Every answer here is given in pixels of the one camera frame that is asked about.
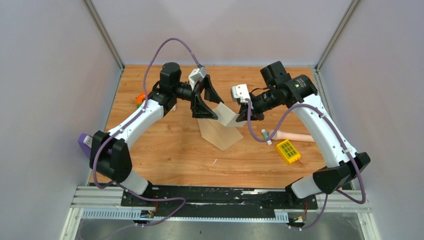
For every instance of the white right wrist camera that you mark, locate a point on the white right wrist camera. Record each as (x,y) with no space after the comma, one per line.
(240,94)

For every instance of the purple box with card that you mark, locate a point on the purple box with card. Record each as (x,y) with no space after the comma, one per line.
(85,143)

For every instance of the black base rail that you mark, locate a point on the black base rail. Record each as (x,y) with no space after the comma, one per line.
(218,202)

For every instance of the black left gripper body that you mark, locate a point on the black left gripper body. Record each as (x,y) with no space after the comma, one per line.
(183,92)

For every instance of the white green glue stick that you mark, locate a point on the white green glue stick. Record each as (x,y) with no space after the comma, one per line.
(266,136)

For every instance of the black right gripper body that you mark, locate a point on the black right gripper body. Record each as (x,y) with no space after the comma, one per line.
(264,101)

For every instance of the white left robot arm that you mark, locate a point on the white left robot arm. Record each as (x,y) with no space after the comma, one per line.
(110,151)

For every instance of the yellow building block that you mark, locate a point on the yellow building block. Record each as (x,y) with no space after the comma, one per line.
(288,152)

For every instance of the lined letter paper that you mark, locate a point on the lined letter paper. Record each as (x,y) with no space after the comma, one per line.
(227,117)

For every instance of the tan paper envelope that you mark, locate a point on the tan paper envelope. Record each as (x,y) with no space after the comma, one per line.
(220,136)

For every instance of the orange curved toy track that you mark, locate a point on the orange curved toy track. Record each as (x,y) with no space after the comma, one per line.
(140,99)

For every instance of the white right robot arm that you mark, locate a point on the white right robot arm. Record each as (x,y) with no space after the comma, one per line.
(343,163)

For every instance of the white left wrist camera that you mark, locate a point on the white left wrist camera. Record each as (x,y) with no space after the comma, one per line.
(196,77)

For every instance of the white slotted cable duct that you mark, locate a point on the white slotted cable duct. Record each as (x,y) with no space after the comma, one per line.
(133,214)

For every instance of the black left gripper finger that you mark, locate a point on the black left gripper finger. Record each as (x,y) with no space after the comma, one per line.
(210,94)
(199,108)

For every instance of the pink toy microphone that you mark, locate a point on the pink toy microphone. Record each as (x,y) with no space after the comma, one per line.
(281,135)

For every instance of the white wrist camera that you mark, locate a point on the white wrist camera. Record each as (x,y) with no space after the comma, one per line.
(196,77)
(240,94)

